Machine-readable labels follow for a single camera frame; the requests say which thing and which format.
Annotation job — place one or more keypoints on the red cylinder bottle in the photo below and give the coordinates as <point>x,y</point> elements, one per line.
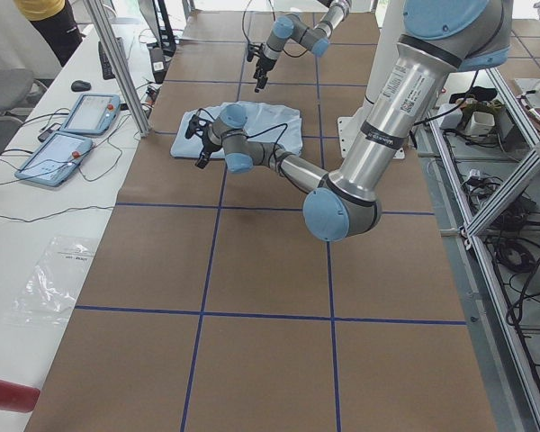
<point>18,398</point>

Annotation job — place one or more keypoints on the aluminium side frame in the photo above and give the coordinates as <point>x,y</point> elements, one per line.
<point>491,189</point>

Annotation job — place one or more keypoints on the light blue button shirt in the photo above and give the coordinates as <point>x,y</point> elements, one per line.
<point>271,122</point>

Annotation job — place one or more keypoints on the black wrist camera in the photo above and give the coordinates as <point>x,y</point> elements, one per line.
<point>196,127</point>
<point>254,50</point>

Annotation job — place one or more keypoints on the black computer mouse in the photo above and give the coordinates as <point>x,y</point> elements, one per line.
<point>80,86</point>

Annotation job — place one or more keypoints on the clear plastic bag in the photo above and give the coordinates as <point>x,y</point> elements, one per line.
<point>50,294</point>

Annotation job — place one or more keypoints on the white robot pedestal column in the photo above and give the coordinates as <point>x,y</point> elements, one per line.
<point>384,60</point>

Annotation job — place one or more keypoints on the aluminium frame post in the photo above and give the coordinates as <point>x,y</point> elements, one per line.
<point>119,64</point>

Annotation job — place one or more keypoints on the blue teach pendant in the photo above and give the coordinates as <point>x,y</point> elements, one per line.
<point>55,160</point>
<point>92,114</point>

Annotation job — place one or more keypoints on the white box under frame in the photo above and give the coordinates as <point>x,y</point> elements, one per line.
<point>481,123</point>

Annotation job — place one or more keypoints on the lower blue teach pendant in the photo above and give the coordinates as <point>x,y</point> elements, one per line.
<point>55,160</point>

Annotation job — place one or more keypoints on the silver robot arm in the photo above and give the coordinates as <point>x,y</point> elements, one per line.
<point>438,39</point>
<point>290,27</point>

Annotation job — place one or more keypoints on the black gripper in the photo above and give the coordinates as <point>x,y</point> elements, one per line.
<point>264,64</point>
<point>208,147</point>

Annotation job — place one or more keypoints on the seated person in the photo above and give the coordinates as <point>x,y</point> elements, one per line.
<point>54,20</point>

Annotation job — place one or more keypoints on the grey office chair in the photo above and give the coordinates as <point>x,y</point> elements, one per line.
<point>15,86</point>

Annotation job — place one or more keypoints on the upper blue teach pendant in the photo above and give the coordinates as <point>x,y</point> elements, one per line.
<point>92,114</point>

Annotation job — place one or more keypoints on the black keyboard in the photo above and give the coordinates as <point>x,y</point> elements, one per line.
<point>106,67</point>

